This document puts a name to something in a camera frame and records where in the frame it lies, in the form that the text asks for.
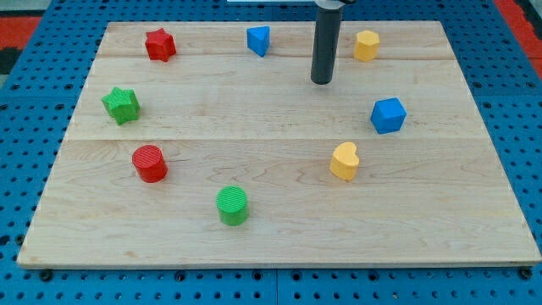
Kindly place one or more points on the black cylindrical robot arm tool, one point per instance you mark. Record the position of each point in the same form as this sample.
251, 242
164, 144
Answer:
325, 41

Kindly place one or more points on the yellow heart block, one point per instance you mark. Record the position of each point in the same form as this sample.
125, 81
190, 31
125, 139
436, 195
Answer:
345, 161

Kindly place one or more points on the green cylinder block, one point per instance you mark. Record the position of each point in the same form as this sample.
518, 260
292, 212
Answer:
232, 205

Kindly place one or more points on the light wooden board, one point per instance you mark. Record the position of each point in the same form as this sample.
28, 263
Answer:
432, 194

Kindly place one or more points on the blue triangle block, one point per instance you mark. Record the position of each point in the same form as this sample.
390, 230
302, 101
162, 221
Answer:
258, 39

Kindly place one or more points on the blue cube block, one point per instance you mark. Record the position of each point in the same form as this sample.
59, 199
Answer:
388, 115

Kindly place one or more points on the red cylinder block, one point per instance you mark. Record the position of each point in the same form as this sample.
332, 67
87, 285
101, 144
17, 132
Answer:
149, 163

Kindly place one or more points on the yellow hexagon block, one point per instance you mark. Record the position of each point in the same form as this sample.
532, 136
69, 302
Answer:
366, 46

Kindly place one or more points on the red star block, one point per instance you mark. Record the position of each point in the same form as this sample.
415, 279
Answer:
160, 45

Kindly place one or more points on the green star block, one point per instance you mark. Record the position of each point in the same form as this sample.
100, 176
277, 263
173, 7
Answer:
122, 105

